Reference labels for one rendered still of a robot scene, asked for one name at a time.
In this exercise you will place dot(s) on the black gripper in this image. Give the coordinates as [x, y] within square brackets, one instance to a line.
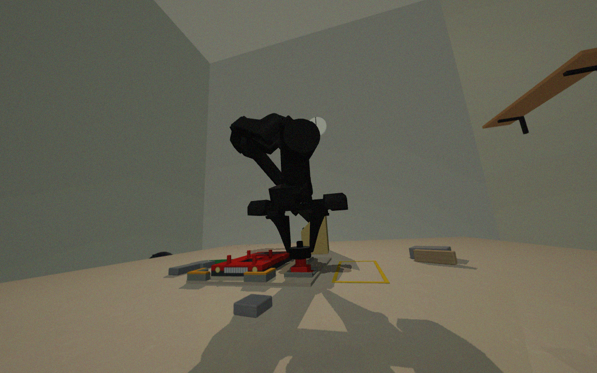
[319, 207]

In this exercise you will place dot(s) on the yellow rectangular floor outline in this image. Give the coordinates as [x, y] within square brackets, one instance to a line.
[379, 269]

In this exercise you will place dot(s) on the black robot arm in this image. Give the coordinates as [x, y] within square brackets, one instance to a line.
[297, 140]

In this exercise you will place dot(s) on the black wheel with grey hub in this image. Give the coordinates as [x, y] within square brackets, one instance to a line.
[300, 253]

